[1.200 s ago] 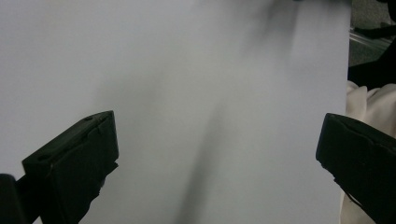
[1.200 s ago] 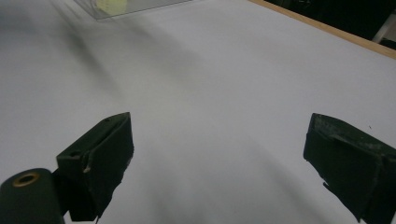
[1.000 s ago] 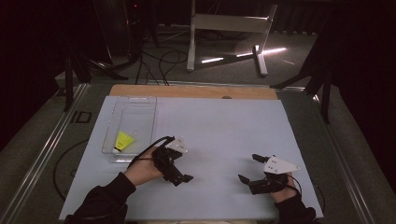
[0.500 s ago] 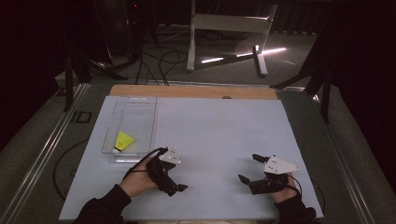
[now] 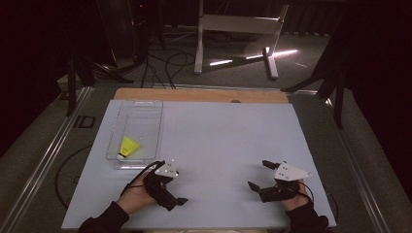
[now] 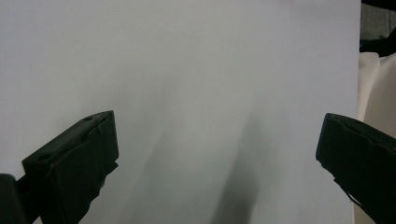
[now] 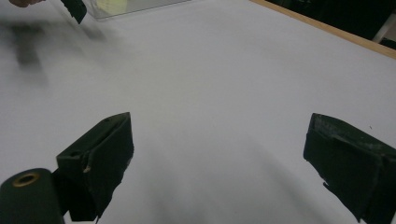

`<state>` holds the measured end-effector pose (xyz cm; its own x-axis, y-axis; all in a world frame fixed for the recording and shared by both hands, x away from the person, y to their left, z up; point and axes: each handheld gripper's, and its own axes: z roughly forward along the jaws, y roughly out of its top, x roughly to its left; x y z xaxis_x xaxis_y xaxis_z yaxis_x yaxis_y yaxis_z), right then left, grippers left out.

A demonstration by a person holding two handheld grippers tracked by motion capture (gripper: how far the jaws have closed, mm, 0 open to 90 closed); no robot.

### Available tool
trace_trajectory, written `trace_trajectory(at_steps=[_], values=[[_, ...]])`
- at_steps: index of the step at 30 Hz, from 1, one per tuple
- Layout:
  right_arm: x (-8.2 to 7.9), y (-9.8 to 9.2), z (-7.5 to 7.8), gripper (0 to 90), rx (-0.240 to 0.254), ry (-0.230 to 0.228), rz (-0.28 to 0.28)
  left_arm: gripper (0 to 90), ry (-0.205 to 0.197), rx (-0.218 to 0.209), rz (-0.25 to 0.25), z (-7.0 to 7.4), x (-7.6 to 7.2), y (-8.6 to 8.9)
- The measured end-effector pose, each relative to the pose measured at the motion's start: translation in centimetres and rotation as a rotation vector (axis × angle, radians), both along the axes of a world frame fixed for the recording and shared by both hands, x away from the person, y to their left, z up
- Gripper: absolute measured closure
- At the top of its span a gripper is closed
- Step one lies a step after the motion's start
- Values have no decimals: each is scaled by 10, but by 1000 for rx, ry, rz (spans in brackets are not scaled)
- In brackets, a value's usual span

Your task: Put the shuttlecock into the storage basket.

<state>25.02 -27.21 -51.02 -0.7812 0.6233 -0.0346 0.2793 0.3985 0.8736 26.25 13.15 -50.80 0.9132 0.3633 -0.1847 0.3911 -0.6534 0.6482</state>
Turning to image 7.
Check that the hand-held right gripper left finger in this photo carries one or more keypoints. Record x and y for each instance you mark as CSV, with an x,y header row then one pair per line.
x,y
96,165

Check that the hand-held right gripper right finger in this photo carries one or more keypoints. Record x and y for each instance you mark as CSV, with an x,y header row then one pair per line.
x,y
351,165

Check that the clear plastic container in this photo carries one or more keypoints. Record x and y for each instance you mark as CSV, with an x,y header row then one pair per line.
x,y
137,7

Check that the white metal stand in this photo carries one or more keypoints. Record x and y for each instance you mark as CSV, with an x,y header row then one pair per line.
x,y
385,28

